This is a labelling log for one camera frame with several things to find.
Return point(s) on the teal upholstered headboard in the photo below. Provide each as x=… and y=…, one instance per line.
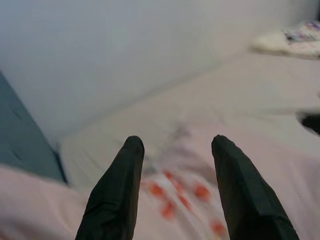
x=22, y=140

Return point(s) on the bed with cream sheet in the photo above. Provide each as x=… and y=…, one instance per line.
x=225, y=95

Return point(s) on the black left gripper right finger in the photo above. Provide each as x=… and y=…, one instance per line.
x=245, y=195

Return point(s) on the cream cartoon print blanket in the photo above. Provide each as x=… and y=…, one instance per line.
x=275, y=42

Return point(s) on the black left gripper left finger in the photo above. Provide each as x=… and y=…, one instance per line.
x=115, y=200

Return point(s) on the pink dotted pillow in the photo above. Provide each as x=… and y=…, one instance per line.
x=180, y=195

